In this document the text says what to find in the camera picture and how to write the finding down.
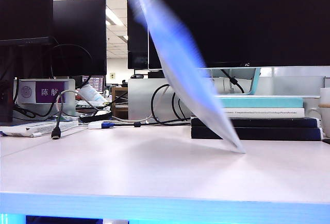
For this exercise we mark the transparent file bag blue zipper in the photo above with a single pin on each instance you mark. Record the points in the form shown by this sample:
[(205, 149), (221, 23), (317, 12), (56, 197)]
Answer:
[(180, 67)]

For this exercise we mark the black flat device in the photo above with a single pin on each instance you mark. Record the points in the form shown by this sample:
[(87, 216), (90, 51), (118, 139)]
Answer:
[(156, 74)]

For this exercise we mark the small black rounded device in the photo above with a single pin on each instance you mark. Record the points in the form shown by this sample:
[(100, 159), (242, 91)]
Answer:
[(136, 76)]

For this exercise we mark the wooden shelf box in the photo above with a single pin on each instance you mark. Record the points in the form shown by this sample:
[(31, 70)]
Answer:
[(119, 91)]

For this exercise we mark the narrow black monitor glossy bezel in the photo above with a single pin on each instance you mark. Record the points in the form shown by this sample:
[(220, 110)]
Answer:
[(136, 43)]

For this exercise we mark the white adapter with blue connector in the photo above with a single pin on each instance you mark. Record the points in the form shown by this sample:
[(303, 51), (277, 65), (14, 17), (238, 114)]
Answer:
[(99, 125)]

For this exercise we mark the small distant lit screen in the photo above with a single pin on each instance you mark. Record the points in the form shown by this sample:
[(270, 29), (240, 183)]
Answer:
[(97, 82)]

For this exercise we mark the white cylindrical bottle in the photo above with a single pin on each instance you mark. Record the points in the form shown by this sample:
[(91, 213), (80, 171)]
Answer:
[(89, 93)]

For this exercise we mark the silver monitor stand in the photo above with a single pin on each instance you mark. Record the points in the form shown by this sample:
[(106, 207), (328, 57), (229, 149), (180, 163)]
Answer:
[(245, 76)]

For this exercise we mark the teal book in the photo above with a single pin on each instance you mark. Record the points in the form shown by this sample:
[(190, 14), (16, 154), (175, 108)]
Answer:
[(260, 102)]

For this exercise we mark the white book with printed spine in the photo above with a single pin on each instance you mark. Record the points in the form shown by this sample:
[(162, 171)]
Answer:
[(265, 112)]

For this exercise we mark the thin black book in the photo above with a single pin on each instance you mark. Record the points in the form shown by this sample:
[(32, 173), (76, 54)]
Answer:
[(270, 122)]

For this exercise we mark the black monitor rear side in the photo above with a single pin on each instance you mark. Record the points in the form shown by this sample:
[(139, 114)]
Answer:
[(80, 23)]

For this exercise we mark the silver nameplate with purple sign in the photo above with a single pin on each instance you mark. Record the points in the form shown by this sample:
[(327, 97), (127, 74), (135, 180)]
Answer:
[(47, 92)]

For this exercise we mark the thick black book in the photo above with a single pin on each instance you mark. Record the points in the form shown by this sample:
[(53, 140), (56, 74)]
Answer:
[(278, 134)]

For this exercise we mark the large black AOC monitor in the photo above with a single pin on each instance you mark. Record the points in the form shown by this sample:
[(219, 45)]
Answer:
[(257, 15)]

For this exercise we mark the folded white paper booklet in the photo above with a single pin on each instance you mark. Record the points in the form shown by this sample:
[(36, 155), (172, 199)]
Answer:
[(38, 129)]

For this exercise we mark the white mug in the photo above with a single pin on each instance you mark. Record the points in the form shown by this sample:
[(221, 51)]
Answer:
[(325, 113)]

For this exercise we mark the small black flat object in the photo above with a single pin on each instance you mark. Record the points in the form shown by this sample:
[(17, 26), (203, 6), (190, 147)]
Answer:
[(326, 141)]

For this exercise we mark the black monitor with button row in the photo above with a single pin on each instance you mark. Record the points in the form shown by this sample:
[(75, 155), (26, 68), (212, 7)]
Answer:
[(25, 7)]

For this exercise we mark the small yellow wall sign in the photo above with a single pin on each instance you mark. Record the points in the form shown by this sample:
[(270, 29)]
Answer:
[(112, 75)]

